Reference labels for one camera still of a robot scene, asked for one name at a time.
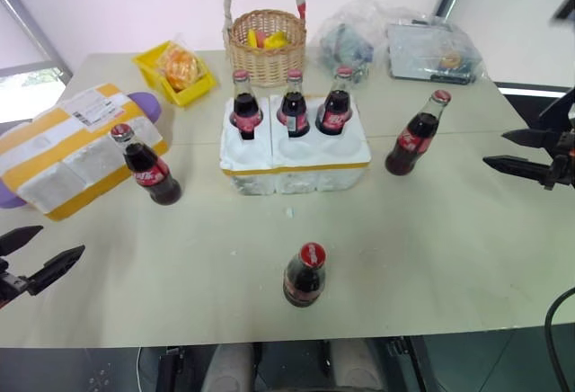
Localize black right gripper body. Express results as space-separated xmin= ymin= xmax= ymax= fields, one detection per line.
xmin=538 ymin=87 xmax=575 ymax=190

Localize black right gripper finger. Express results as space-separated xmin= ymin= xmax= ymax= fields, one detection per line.
xmin=501 ymin=128 xmax=559 ymax=151
xmin=482 ymin=155 xmax=557 ymax=192

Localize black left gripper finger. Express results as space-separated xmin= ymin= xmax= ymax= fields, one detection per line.
xmin=0 ymin=225 xmax=44 ymax=257
xmin=25 ymin=245 xmax=86 ymax=297

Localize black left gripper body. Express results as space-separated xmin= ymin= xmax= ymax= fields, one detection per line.
xmin=0 ymin=256 xmax=31 ymax=310

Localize white yellow-taped foam package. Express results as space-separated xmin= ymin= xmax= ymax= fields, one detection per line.
xmin=0 ymin=82 xmax=172 ymax=223

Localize glass cola bottle red cap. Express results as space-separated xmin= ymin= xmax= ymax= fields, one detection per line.
xmin=314 ymin=65 xmax=357 ymax=137
xmin=110 ymin=122 xmax=183 ymax=207
xmin=385 ymin=89 xmax=453 ymax=177
xmin=282 ymin=241 xmax=328 ymax=309
xmin=229 ymin=68 xmax=264 ymax=142
xmin=275 ymin=67 xmax=312 ymax=138

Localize bagged grey scale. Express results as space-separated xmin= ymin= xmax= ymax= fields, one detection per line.
xmin=385 ymin=13 xmax=491 ymax=84

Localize white foam bottle holder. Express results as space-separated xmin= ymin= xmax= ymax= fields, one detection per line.
xmin=218 ymin=94 xmax=374 ymax=197

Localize dark object at picture edge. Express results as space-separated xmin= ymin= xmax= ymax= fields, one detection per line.
xmin=552 ymin=0 xmax=575 ymax=23

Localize grey rounded shape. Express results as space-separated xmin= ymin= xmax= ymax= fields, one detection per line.
xmin=199 ymin=342 xmax=255 ymax=392
xmin=332 ymin=342 xmax=388 ymax=392

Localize clear plastic bag blue contents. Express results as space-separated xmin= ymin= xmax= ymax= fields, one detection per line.
xmin=314 ymin=0 xmax=376 ymax=84

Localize yellow plastic bin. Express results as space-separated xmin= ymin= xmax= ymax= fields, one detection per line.
xmin=131 ymin=40 xmax=218 ymax=109

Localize bagged orange fruit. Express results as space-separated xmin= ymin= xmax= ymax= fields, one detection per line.
xmin=156 ymin=44 xmax=201 ymax=93

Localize yellow toy in basket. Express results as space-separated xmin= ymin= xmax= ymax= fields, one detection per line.
xmin=261 ymin=31 xmax=289 ymax=50

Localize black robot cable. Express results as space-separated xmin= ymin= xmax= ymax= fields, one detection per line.
xmin=544 ymin=287 xmax=575 ymax=392

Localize grey window frame bar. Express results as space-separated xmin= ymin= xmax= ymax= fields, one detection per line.
xmin=0 ymin=0 xmax=74 ymax=88

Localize wicker basket with handle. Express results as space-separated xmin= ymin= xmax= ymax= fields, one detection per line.
xmin=221 ymin=0 xmax=309 ymax=89

